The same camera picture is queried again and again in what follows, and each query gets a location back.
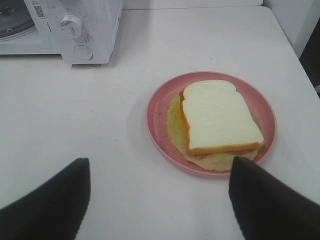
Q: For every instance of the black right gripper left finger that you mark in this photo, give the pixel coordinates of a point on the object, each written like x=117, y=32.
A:
x=54, y=210

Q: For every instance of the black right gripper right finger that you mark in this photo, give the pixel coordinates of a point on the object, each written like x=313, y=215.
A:
x=267, y=209

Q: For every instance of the white bread sandwich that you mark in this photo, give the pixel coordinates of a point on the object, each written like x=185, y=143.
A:
x=210, y=123

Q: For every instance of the pink plate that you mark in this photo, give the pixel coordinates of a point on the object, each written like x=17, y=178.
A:
x=159, y=104

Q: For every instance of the round door release button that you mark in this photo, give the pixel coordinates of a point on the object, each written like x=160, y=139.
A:
x=83, y=52

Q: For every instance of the white timer knob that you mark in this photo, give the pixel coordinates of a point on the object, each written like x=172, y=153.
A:
x=72, y=26

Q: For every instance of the white microwave oven body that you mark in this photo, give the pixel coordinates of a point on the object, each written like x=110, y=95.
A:
x=101, y=19

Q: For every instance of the white warning label sticker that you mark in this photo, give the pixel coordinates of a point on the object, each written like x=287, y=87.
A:
x=38, y=9

